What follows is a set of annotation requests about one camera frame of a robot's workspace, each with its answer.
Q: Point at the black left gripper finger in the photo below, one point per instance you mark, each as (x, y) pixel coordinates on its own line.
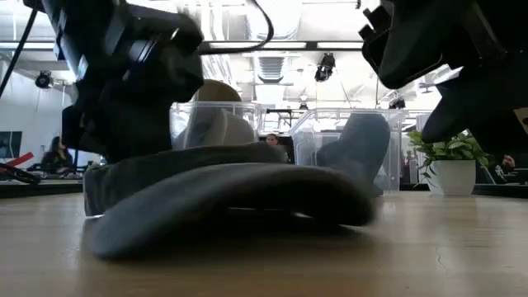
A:
(80, 128)
(136, 119)

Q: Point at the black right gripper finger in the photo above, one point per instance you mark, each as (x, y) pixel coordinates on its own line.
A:
(482, 103)

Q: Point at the dark grey cap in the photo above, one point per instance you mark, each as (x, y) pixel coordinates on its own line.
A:
(359, 144)
(227, 185)

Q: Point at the person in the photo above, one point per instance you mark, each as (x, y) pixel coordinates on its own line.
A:
(506, 163)
(272, 139)
(55, 158)

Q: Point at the green leafy plant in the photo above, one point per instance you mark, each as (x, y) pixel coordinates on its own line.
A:
(453, 146)

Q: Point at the black ceiling spotlight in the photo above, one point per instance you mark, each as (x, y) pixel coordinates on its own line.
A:
(397, 104)
(325, 67)
(43, 79)

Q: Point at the red bar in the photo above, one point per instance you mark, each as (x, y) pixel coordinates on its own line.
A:
(18, 159)

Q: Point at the white plant pot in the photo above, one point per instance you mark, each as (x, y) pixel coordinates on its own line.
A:
(453, 177)

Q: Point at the clear plastic bin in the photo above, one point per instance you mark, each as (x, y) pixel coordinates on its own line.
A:
(251, 111)
(305, 132)

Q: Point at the ceiling air vent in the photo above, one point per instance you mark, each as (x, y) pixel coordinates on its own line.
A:
(271, 68)

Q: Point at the dark wall screen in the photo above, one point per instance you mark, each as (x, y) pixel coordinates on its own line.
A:
(10, 144)

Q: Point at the black overhead frame bar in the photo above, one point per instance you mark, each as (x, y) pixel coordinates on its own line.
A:
(311, 45)

